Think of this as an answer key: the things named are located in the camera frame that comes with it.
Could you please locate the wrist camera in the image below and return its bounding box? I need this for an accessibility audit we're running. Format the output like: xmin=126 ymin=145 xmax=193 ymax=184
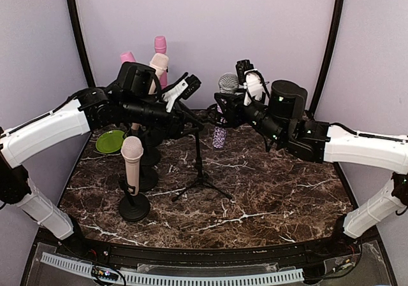
xmin=235 ymin=59 xmax=270 ymax=106
xmin=162 ymin=72 xmax=201 ymax=113

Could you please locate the black tripod mic stand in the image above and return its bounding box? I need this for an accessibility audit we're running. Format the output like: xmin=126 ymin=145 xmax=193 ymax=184
xmin=171 ymin=101 xmax=233 ymax=202

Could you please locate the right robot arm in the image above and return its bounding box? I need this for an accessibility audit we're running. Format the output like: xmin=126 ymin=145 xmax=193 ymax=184
xmin=214 ymin=80 xmax=407 ymax=257

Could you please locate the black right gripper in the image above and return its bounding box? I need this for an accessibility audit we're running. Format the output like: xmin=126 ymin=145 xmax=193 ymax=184
xmin=214 ymin=87 xmax=288 ymax=145

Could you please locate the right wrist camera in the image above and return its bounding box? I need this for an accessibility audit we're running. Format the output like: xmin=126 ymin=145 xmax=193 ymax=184
xmin=235 ymin=59 xmax=270 ymax=106

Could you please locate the purple rhinestone microphone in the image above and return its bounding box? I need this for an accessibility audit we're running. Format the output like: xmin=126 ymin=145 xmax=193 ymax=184
xmin=212 ymin=72 xmax=240 ymax=150

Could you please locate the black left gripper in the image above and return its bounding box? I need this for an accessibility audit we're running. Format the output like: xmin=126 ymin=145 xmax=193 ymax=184
xmin=122 ymin=94 xmax=205 ymax=139

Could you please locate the round-base stand of tall beige mic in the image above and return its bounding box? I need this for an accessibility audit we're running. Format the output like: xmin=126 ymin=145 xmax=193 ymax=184
xmin=139 ymin=166 xmax=159 ymax=192

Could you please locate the front round-base mic stand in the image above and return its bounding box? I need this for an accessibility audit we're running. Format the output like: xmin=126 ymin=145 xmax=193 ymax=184
xmin=118 ymin=180 xmax=150 ymax=222

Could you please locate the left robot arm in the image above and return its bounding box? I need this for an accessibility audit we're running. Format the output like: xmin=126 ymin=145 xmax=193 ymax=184
xmin=1 ymin=88 xmax=203 ymax=258

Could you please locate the tall beige microphone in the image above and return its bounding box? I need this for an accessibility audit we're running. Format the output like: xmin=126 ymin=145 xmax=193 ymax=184
xmin=131 ymin=53 xmax=169 ymax=131

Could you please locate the green round plate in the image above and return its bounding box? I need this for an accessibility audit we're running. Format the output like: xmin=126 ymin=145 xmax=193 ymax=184
xmin=96 ymin=129 xmax=126 ymax=154

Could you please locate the back pink microphone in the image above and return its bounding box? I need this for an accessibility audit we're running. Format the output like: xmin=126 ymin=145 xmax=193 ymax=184
xmin=154 ymin=36 xmax=168 ymax=89

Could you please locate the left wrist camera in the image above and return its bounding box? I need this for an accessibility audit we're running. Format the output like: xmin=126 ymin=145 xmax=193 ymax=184
xmin=162 ymin=72 xmax=201 ymax=113

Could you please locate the beige microphone round head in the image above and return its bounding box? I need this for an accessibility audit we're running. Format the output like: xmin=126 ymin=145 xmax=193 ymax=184
xmin=120 ymin=136 xmax=143 ymax=196

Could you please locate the front pink microphone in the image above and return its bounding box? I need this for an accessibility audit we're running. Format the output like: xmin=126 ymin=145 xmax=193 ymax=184
xmin=120 ymin=51 xmax=136 ymax=64

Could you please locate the white slotted cable duct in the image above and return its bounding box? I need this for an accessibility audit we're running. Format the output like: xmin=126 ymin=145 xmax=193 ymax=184
xmin=40 ymin=252 xmax=304 ymax=285

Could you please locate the black front rail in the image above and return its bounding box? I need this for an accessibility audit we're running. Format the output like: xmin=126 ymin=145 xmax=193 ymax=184
xmin=38 ymin=225 xmax=377 ymax=273

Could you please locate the pink microphone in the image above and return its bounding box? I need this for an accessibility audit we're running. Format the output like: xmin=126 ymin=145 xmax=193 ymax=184
xmin=154 ymin=36 xmax=168 ymax=89
xmin=120 ymin=51 xmax=136 ymax=64

